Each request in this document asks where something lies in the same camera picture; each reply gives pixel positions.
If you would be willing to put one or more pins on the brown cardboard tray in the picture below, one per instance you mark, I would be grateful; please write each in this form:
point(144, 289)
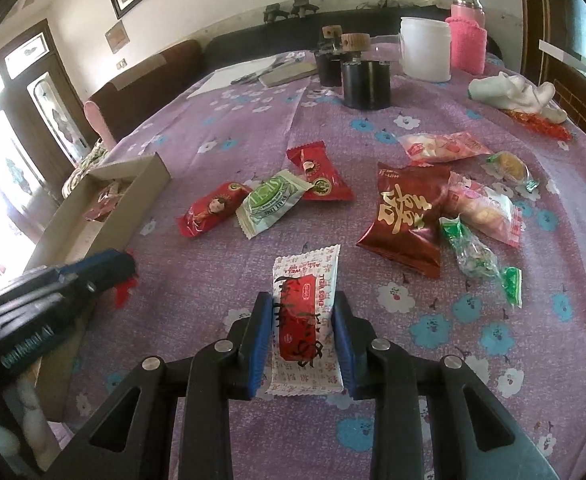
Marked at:
point(69, 237)

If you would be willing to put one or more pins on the red shiny wrapper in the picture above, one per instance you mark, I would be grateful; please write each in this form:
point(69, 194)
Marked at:
point(540, 125)

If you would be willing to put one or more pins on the white red snack packet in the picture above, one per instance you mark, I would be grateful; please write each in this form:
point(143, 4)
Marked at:
point(303, 360)

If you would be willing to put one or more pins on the clear yellow pastry packet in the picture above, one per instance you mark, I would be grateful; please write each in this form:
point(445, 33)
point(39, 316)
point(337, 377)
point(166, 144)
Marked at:
point(513, 169)

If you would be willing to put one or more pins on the red snack in tray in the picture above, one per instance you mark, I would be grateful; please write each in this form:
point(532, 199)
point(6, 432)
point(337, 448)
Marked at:
point(106, 201)

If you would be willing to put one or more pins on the white crumpled cloth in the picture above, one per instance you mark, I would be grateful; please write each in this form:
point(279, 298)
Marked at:
point(516, 93)

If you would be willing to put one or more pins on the wooden glass door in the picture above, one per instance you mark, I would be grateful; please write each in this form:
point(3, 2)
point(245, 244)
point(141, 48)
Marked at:
point(42, 106)

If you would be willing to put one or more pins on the purple floral tablecloth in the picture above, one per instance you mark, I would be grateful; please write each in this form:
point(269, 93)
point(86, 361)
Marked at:
point(191, 291)

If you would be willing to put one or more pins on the grey notebook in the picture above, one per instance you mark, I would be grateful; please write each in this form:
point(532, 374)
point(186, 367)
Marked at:
point(287, 73)

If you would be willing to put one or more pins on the red cartoon snack packet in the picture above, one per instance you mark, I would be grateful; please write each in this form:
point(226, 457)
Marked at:
point(212, 209)

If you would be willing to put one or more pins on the patterned blanket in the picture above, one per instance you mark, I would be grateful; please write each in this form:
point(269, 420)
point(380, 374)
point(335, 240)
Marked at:
point(93, 159)

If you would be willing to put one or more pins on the black canister front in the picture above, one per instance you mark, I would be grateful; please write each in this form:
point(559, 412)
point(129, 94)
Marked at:
point(366, 83)

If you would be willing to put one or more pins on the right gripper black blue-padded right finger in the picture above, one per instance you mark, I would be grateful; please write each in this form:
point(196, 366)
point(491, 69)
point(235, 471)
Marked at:
point(473, 435)

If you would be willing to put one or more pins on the green white snack packet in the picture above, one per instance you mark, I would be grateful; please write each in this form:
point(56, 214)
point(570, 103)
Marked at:
point(270, 201)

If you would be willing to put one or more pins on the white paper sheet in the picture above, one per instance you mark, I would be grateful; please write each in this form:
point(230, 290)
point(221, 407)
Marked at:
point(226, 76)

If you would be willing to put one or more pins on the brown armchair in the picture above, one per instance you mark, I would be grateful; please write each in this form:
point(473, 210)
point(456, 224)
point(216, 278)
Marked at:
point(129, 99)

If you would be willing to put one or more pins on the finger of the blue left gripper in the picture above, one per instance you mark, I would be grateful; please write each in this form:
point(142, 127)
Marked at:
point(99, 271)

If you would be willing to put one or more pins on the pink white snack packet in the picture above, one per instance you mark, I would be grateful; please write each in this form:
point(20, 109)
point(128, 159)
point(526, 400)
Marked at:
point(484, 209)
point(445, 147)

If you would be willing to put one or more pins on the white plastic jar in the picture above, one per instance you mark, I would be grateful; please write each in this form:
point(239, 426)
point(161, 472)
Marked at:
point(425, 49)

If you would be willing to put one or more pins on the pink knitted-sleeve bottle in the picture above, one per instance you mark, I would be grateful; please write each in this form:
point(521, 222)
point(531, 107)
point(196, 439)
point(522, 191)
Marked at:
point(468, 36)

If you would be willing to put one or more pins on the black canister rear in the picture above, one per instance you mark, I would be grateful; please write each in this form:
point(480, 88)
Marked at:
point(328, 56)

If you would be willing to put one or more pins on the black canister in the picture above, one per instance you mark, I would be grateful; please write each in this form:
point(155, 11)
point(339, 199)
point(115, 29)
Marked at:
point(328, 56)
point(366, 83)

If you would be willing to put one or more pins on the dark red gold snack bag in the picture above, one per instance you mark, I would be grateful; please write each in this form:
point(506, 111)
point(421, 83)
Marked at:
point(405, 228)

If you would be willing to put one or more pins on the small wall plaque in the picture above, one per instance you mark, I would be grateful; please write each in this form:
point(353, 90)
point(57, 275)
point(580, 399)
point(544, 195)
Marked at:
point(117, 37)

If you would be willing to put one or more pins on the green clear candy packet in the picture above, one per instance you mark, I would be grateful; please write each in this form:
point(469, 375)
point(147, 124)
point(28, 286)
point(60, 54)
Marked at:
point(476, 260)

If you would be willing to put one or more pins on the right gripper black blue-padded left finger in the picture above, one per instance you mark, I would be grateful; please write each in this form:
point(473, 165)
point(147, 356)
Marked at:
point(130, 436)

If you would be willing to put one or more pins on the red green-logo snack packet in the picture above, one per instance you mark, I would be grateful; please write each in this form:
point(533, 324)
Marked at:
point(327, 185)

